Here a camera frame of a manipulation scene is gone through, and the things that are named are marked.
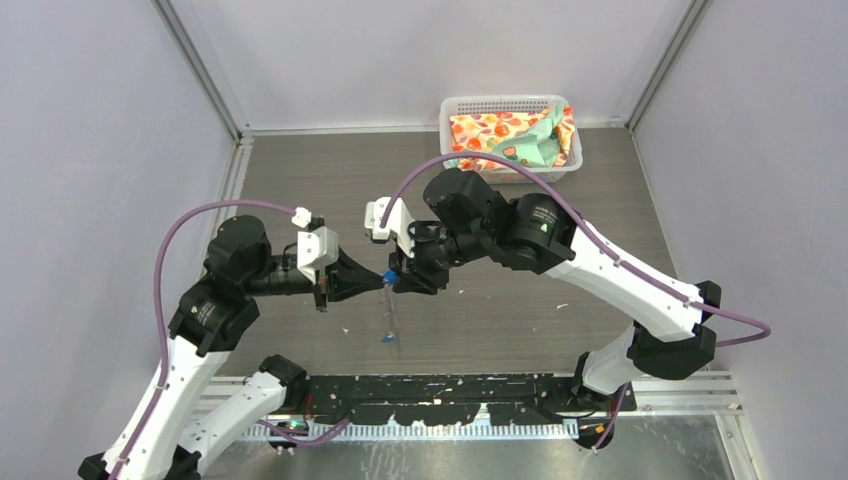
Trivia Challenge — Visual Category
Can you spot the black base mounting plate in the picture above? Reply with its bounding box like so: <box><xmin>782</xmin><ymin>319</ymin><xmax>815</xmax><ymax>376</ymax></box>
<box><xmin>281</xmin><ymin>373</ymin><xmax>618</xmax><ymax>426</ymax></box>

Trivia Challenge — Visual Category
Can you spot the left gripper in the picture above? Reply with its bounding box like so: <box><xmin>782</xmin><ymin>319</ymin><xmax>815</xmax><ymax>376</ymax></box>
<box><xmin>247</xmin><ymin>242</ymin><xmax>386</xmax><ymax>309</ymax></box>

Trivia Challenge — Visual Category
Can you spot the aluminium frame rail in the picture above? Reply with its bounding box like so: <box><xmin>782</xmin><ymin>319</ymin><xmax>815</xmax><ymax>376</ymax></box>
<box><xmin>191</xmin><ymin>372</ymin><xmax>743</xmax><ymax>448</ymax></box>

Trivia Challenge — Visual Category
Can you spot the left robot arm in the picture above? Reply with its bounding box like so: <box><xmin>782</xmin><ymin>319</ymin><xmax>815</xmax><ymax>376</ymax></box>
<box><xmin>78</xmin><ymin>215</ymin><xmax>384</xmax><ymax>479</ymax></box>

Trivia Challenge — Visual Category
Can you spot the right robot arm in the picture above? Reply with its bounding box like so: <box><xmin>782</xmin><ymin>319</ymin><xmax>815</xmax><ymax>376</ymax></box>
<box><xmin>365</xmin><ymin>169</ymin><xmax>721</xmax><ymax>411</ymax></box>

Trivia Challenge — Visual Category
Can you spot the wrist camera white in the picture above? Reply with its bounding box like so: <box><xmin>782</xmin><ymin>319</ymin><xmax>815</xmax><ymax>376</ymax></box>
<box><xmin>364</xmin><ymin>197</ymin><xmax>415</xmax><ymax>258</ymax></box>
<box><xmin>291</xmin><ymin>207</ymin><xmax>340</xmax><ymax>285</ymax></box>

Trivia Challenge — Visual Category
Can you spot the large metal keyring disc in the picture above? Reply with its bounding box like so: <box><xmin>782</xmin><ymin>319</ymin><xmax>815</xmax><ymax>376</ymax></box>
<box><xmin>378</xmin><ymin>285</ymin><xmax>401</xmax><ymax>352</ymax></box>

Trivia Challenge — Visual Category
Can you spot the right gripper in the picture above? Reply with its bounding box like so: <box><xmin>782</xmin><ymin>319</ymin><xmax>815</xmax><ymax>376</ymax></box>
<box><xmin>387</xmin><ymin>218</ymin><xmax>489</xmax><ymax>296</ymax></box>

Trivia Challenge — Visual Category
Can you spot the white plastic basket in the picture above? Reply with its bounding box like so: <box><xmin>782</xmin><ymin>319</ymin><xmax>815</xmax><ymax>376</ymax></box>
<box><xmin>439</xmin><ymin>95</ymin><xmax>583</xmax><ymax>183</ymax></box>

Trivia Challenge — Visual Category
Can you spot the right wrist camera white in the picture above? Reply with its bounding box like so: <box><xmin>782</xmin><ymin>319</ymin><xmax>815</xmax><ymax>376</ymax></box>
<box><xmin>364</xmin><ymin>197</ymin><xmax>415</xmax><ymax>258</ymax></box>

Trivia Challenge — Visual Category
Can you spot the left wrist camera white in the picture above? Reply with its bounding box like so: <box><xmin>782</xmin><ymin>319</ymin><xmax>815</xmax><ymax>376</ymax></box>
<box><xmin>291</xmin><ymin>207</ymin><xmax>340</xmax><ymax>285</ymax></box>

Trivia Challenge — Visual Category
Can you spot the floral patterned cloth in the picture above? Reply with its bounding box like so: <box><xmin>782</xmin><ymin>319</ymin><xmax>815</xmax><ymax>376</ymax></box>
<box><xmin>447</xmin><ymin>101</ymin><xmax>577</xmax><ymax>169</ymax></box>

